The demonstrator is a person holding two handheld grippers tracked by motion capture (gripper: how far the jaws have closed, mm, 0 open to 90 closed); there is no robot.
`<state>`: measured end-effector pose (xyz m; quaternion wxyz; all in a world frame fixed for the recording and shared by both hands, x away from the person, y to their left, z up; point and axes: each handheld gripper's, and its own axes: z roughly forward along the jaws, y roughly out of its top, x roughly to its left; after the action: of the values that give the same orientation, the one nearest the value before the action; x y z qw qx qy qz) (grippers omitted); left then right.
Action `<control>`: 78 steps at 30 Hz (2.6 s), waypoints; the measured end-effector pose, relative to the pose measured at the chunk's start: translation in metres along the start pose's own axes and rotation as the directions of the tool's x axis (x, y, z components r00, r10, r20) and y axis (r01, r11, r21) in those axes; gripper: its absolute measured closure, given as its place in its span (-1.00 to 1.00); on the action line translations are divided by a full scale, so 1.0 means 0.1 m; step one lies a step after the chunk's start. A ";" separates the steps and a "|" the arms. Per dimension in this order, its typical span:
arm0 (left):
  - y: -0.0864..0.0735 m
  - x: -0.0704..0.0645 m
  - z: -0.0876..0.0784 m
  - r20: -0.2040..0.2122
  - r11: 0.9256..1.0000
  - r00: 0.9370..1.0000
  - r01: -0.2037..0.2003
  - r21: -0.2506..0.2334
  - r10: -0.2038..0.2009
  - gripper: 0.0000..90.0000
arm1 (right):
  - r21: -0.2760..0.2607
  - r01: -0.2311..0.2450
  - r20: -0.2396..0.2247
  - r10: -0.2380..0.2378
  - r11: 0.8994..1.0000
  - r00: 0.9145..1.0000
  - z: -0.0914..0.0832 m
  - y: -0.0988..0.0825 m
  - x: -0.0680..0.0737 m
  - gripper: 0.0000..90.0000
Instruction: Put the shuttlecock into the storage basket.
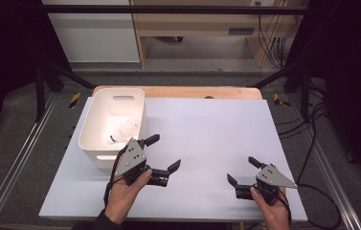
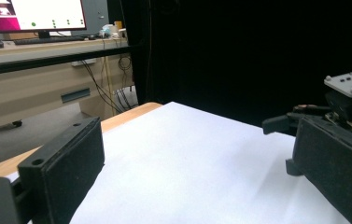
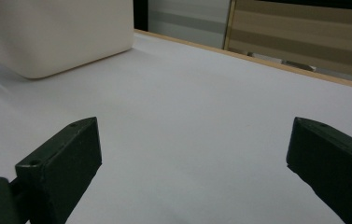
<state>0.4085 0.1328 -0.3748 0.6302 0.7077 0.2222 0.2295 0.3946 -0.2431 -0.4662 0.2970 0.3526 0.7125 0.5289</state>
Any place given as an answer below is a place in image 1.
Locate person's right hand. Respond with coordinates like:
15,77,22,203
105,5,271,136
249,186,292,230

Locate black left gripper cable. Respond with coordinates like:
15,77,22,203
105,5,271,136
103,145,128,208

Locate person's left hand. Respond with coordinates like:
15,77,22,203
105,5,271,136
104,169,153,225

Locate black metal stand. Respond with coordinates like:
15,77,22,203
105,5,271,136
250,60,312,121
34,58,97,123

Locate hanging black desk cables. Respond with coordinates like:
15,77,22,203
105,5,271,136
255,1,290,69

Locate black curtain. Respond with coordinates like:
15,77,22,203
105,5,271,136
0,0,71,152
287,0,361,187

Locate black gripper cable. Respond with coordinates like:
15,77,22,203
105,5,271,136
282,183,343,230
103,145,128,208

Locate aluminium floor rail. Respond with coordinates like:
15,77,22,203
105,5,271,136
287,94,361,230
0,92,58,230

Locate white feather shuttlecock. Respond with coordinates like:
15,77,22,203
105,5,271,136
122,117,141,139
109,126,131,144

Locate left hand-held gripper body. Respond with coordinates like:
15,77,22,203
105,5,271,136
114,137,170,189

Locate white plastic storage bin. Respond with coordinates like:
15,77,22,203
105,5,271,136
78,87,147,171

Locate white cabinet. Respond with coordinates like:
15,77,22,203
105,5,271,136
42,0,141,63

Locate black metal frame bar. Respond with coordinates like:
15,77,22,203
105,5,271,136
40,4,313,15

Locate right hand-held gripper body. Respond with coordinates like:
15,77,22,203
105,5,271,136
235,163,299,206

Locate black floor cables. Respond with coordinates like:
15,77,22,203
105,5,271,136
276,101,328,185

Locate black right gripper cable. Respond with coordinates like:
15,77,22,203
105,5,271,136
282,183,343,230

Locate light wooden desk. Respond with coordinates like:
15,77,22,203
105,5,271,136
129,0,310,69

